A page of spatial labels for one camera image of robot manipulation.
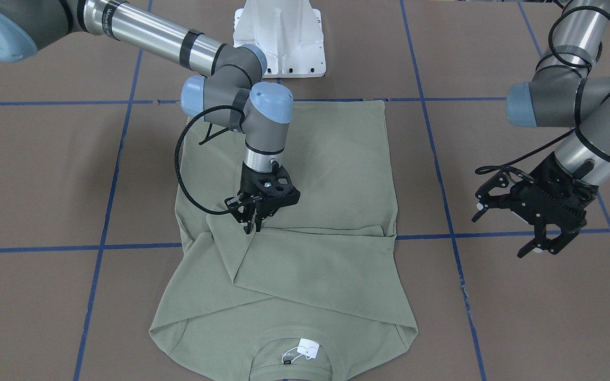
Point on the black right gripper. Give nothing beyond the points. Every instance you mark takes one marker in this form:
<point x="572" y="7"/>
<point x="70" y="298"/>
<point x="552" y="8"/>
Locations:
<point x="247" y="186"/>

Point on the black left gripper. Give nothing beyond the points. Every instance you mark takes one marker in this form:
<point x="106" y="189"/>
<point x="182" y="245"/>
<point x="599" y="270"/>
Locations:
<point x="522" y="193"/>

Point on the olive green long-sleeve shirt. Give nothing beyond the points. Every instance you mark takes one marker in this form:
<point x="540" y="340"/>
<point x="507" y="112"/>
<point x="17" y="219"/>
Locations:
<point x="322" y="270"/>

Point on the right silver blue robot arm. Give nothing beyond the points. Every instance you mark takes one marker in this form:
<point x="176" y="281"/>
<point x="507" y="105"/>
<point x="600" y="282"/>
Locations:
<point x="228" y="89"/>

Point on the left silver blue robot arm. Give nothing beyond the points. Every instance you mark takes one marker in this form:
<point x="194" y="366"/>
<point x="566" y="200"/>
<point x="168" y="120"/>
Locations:
<point x="570" y="88"/>

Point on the white shirt tag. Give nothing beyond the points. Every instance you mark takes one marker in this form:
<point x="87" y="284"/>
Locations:
<point x="307" y="349"/>

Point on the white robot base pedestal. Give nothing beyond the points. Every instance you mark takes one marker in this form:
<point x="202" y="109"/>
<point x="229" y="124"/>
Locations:
<point x="289" y="33"/>

